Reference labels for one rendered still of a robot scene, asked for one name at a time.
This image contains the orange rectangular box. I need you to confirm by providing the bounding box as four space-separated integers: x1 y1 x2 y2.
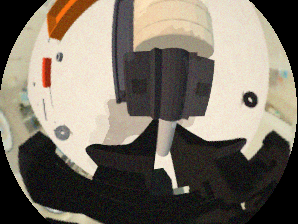
47 0 97 40

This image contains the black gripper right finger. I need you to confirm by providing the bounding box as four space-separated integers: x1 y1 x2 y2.
169 123 246 188

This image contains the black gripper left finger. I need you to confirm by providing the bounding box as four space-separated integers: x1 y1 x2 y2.
85 120 158 189

